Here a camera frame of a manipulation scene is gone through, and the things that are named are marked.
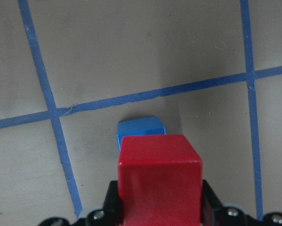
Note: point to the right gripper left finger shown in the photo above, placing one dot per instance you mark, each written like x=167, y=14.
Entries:
x=112, y=206

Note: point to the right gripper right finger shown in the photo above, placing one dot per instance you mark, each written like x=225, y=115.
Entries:
x=210, y=206

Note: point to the red block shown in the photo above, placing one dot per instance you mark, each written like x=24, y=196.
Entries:
x=159, y=181

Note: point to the blue block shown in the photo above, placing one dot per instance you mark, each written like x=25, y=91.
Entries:
x=139, y=127

